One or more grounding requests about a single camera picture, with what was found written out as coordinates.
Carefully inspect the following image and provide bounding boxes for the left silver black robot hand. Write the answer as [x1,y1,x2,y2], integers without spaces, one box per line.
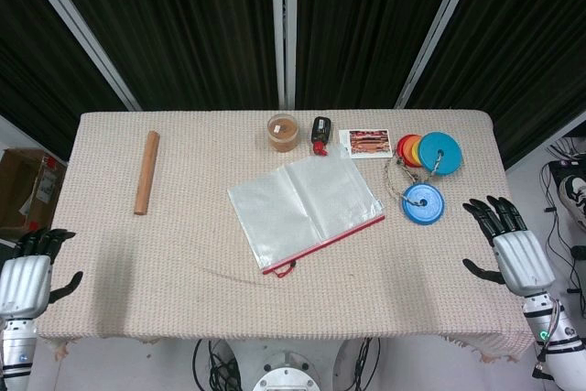
[0,228,84,319]

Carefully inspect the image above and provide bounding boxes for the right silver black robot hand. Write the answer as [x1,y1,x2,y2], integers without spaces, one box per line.
[461,196,557,299]

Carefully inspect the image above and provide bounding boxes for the clear zip bag red seal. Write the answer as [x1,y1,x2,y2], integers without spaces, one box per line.
[226,143,387,278]

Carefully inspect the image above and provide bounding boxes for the silver robot base flange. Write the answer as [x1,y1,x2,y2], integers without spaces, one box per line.
[252,349,340,391]

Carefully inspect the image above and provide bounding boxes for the black and white sneaker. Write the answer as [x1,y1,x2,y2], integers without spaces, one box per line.
[559,174,586,221]

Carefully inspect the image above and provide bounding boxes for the brown cardboard box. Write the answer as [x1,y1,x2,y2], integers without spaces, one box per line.
[0,147,70,233]

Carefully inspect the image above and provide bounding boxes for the blue plastic disc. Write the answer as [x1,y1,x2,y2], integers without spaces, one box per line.
[401,182,446,226]

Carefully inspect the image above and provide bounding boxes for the teal plastic disc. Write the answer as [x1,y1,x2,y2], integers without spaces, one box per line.
[419,132,463,178]

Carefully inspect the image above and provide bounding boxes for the yellow plastic disc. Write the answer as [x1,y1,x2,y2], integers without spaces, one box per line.
[410,138,426,168]

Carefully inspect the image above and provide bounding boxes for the orange plastic disc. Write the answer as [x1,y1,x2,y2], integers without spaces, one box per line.
[401,136,422,168]

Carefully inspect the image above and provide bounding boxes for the beige woven tablecloth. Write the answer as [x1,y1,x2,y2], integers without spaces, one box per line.
[35,110,537,363]

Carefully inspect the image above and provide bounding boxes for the wooden cylinder stick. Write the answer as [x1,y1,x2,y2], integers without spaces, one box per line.
[134,131,161,216]

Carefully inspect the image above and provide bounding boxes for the red plastic disc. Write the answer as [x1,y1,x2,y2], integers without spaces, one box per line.
[396,134,420,166]

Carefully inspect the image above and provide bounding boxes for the white-bordered photo card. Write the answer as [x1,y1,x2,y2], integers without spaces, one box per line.
[338,128,393,160]

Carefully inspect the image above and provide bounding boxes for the black bottle with red cap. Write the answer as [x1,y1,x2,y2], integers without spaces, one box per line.
[310,116,333,157]

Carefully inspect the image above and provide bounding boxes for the clear jar with brown contents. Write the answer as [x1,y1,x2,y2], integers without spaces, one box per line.
[266,112,299,153]

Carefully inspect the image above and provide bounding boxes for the black cables beside table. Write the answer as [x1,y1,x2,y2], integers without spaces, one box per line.
[539,134,586,314]

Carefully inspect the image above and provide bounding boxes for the braided rope through discs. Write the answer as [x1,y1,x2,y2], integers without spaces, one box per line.
[383,148,446,207]

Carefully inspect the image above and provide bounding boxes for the black cable bundle under table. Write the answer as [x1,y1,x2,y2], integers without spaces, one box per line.
[191,338,244,391]

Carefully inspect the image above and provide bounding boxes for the white metal frame post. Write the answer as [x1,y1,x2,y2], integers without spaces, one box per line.
[17,0,141,112]
[396,0,484,108]
[269,0,298,111]

